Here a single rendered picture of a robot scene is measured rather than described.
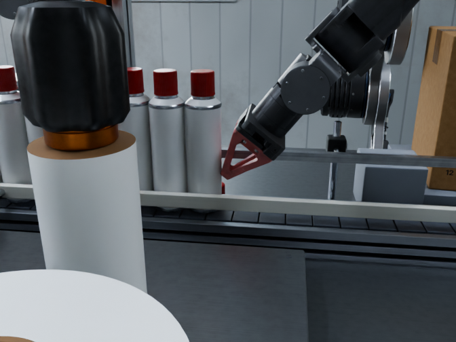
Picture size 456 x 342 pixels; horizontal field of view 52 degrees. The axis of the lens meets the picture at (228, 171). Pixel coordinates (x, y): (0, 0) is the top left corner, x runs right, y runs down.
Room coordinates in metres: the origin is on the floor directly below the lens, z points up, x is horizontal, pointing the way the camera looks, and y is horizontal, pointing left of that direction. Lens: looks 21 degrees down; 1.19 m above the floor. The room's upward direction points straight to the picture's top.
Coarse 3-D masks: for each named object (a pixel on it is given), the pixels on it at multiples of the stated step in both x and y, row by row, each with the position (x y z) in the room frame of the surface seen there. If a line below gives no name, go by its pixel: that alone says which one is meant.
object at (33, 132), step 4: (24, 116) 0.66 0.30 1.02; (28, 124) 0.66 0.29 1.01; (32, 124) 0.65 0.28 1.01; (28, 128) 0.66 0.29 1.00; (32, 128) 0.65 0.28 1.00; (36, 128) 0.65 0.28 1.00; (40, 128) 0.65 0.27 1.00; (28, 132) 0.66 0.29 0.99; (32, 132) 0.65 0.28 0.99; (36, 132) 0.65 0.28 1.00; (40, 132) 0.65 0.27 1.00; (28, 136) 0.66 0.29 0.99; (32, 136) 0.65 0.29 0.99; (36, 136) 0.65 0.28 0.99; (40, 136) 0.65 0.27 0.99; (28, 140) 0.66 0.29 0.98; (32, 140) 0.66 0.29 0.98
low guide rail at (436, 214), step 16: (16, 192) 0.64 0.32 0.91; (32, 192) 0.64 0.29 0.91; (144, 192) 0.62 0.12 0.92; (160, 192) 0.62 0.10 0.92; (176, 192) 0.62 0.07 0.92; (208, 208) 0.60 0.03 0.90; (224, 208) 0.60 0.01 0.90; (240, 208) 0.60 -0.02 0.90; (256, 208) 0.60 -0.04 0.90; (272, 208) 0.59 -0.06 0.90; (288, 208) 0.59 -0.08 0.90; (304, 208) 0.59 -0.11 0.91; (320, 208) 0.58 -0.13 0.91; (336, 208) 0.58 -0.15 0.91; (352, 208) 0.58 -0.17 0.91; (368, 208) 0.58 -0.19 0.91; (384, 208) 0.57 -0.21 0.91; (400, 208) 0.57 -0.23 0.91; (416, 208) 0.57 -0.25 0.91; (432, 208) 0.57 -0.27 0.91; (448, 208) 0.57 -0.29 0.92
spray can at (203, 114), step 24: (192, 72) 0.64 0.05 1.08; (192, 96) 0.64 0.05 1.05; (192, 120) 0.63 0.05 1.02; (216, 120) 0.63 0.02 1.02; (192, 144) 0.63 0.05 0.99; (216, 144) 0.63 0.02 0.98; (192, 168) 0.63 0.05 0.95; (216, 168) 0.63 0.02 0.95; (192, 192) 0.63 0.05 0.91; (216, 192) 0.63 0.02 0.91
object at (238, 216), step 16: (16, 208) 0.64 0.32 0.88; (32, 208) 0.64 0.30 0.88; (144, 208) 0.64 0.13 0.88; (272, 224) 0.59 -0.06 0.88; (288, 224) 0.59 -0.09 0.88; (304, 224) 0.59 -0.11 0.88; (320, 224) 0.59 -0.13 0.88; (336, 224) 0.59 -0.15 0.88; (352, 224) 0.59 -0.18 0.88; (368, 224) 0.59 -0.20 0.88; (384, 224) 0.59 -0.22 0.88; (400, 224) 0.59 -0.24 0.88; (416, 224) 0.59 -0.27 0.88; (432, 224) 0.59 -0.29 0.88; (448, 224) 0.59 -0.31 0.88
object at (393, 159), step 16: (288, 160) 0.66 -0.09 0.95; (304, 160) 0.66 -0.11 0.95; (320, 160) 0.66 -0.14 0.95; (336, 160) 0.65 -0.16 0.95; (352, 160) 0.65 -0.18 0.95; (368, 160) 0.65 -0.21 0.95; (384, 160) 0.64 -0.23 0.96; (400, 160) 0.64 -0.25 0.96; (416, 160) 0.64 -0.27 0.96; (432, 160) 0.64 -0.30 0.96; (448, 160) 0.63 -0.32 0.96
